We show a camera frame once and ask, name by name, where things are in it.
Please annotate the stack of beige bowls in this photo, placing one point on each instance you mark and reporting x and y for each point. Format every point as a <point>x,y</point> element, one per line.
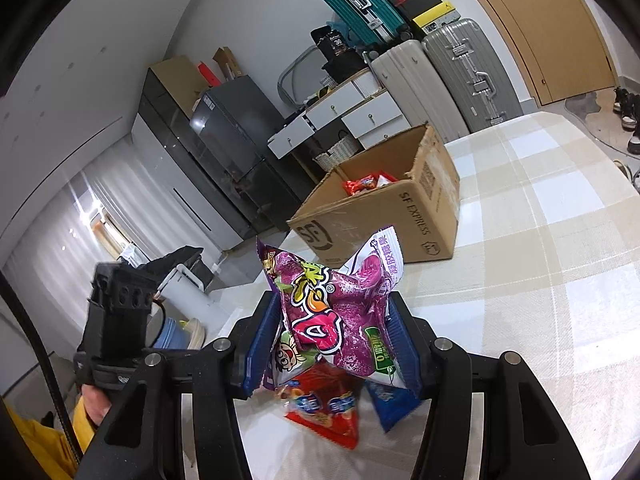
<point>196,332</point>

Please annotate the black storage box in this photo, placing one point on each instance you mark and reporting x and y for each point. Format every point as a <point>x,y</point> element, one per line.
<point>345,67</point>

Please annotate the grey fridge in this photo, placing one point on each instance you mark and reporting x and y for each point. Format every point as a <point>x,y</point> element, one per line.
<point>235,125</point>

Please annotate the purple candy packet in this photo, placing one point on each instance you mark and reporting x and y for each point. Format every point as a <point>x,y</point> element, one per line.
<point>325,320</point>

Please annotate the red packet with noodle picture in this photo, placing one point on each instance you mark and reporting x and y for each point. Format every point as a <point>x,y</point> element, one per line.
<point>361,183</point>

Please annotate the stack of blue bowls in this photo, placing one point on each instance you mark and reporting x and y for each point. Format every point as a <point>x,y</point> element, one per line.
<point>172,334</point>

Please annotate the red paper item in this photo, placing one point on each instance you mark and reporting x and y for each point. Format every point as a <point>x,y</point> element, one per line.
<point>207,73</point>

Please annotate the small open cardboard carton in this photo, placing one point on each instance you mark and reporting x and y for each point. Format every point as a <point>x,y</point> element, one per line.
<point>227,62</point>

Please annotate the dark cloth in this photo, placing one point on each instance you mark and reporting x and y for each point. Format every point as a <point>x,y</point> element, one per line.
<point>170,260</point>

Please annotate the red white noodle snack packet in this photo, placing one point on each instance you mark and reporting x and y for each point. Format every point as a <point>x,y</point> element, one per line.
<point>386,179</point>

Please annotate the white cylindrical appliance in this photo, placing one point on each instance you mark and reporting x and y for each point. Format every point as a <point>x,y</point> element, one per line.
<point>187,287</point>

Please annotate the black printed bag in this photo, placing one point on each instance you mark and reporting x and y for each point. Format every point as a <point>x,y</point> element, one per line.
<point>332,42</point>

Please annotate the white suitcase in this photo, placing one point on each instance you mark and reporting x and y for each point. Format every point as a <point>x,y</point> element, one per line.
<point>410,90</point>

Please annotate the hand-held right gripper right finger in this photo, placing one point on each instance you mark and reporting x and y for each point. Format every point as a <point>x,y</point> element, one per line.
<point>407,350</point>

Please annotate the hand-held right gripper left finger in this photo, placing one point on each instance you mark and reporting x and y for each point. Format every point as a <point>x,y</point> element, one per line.
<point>260,345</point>

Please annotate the pile of loose shoes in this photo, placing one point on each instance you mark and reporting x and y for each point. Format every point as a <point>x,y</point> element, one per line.
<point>627,110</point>

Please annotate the person's left forearm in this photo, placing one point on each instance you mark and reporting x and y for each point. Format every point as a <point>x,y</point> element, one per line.
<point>30,440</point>

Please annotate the teal suitcase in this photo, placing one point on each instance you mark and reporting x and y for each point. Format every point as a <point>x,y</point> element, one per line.
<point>355,0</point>

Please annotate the person's left hand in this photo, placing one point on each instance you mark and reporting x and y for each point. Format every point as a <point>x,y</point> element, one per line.
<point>96,405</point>

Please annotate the chrome oval mirror frame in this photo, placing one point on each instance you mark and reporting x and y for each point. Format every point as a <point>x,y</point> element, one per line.
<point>290,65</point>

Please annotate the woven laundry basket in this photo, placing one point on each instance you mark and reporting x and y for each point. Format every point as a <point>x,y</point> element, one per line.
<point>337,152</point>

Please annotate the wooden door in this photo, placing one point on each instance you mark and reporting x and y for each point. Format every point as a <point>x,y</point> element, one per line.
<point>540,25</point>

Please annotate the white drawer desk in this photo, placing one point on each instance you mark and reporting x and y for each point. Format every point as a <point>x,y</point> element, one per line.
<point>370,115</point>

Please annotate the silver suitcase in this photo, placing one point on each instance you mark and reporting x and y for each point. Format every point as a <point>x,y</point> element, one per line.
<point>470,70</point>

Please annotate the brown cardboard box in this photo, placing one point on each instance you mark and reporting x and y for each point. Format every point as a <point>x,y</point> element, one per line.
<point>380,215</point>

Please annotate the large flat cardboard carton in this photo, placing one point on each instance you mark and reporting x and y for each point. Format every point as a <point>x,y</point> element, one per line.
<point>177,80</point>

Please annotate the red chip packet blue label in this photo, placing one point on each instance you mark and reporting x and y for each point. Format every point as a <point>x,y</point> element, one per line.
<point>325,410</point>

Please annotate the blue cookie packet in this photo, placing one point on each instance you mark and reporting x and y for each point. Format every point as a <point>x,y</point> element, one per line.
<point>390,402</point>

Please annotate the white curtain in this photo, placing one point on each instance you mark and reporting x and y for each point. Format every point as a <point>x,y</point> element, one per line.
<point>50,240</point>

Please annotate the dark glass cabinet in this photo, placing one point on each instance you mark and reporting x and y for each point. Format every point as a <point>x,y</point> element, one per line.
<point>170,170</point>

